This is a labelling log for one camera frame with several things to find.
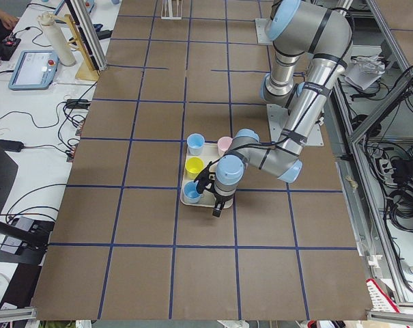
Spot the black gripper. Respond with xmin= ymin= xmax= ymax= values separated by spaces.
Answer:
xmin=193 ymin=159 xmax=236 ymax=217

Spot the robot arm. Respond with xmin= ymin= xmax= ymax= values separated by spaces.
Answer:
xmin=195 ymin=0 xmax=354 ymax=217

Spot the yellow cup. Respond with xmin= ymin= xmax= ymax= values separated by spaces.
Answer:
xmin=185 ymin=156 xmax=204 ymax=180

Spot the pink cup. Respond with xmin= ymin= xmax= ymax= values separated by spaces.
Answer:
xmin=217 ymin=136 xmax=233 ymax=156

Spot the light blue cup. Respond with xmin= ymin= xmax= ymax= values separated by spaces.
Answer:
xmin=186 ymin=133 xmax=205 ymax=156

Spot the wooden mug tree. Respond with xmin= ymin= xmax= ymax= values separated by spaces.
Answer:
xmin=63 ymin=14 xmax=99 ymax=82

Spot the black power adapter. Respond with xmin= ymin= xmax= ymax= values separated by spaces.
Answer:
xmin=96 ymin=29 xmax=113 ymax=40

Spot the black monitor stand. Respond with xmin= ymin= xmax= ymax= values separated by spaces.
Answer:
xmin=0 ymin=135 xmax=55 ymax=267

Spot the white cylindrical bottle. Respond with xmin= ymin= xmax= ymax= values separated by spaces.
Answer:
xmin=37 ymin=12 xmax=76 ymax=67

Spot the blue teach pendant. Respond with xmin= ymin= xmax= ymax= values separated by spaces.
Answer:
xmin=8 ymin=51 xmax=59 ymax=91

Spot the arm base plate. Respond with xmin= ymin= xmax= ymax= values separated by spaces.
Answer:
xmin=266 ymin=104 xmax=324 ymax=147
xmin=255 ymin=18 xmax=279 ymax=45

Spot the white wire cup rack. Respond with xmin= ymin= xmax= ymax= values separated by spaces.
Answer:
xmin=160 ymin=0 xmax=183 ymax=20

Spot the aluminium frame post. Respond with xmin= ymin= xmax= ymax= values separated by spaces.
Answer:
xmin=66 ymin=0 xmax=107 ymax=72

